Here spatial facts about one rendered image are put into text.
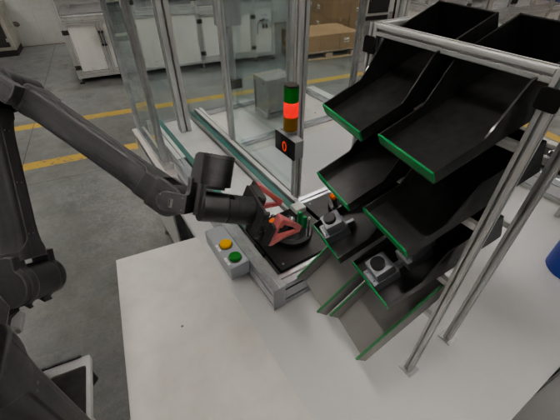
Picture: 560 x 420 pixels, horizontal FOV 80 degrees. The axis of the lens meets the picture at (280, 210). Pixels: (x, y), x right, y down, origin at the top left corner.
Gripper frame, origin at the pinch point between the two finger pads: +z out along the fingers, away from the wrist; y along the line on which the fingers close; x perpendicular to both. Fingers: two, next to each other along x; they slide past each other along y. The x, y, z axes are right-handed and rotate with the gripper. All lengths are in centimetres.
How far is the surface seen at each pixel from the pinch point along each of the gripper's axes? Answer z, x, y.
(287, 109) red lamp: 18, -11, 46
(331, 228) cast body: 12.8, 1.9, -1.1
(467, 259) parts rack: 23.8, -10.1, -24.7
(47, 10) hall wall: -107, 111, 820
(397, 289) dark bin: 20.4, 3.6, -19.2
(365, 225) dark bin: 22.1, -0.4, -1.9
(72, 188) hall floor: -37, 157, 251
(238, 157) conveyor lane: 28, 27, 89
